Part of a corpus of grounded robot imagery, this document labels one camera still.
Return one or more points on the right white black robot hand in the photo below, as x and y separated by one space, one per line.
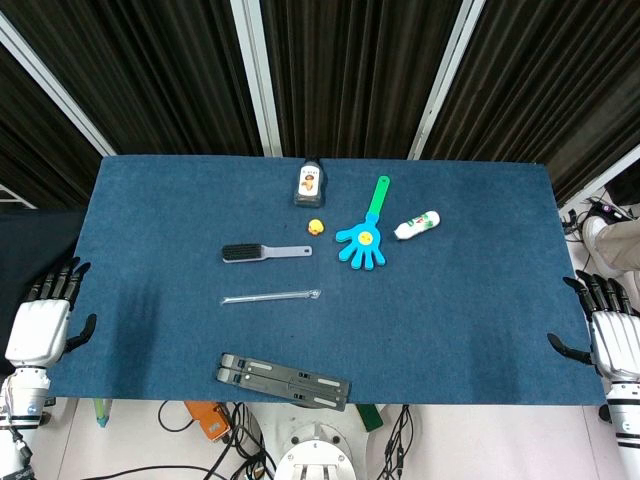
610 340

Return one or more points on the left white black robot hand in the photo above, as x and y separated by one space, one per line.
37 325

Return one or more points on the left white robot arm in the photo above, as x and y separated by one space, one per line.
22 400

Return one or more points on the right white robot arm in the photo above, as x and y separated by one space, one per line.
625 425

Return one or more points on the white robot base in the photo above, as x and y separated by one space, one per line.
317 450

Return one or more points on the clear plastic tube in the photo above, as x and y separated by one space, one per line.
270 296

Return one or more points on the person's leg white shoe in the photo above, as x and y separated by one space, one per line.
612 240

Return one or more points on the green white pen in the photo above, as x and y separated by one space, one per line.
102 412

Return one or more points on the orange tool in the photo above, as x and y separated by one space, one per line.
207 420

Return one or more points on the small white tube bottle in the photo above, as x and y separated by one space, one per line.
417 225

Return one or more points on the grey brush black bristles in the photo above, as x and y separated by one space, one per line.
260 252

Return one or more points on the green flat object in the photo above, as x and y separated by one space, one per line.
369 416

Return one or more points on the folded grey laptop stand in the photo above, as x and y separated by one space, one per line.
285 380

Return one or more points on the blue green hand clapper toy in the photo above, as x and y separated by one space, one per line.
367 235

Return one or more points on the blue felt table mat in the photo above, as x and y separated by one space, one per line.
325 320

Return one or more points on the small yellow rubber duck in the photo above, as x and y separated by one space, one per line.
315 227

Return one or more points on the dark bottle with picture label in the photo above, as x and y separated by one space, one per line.
310 185

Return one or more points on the white aluminium frame post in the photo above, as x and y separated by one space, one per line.
57 95
440 85
257 80

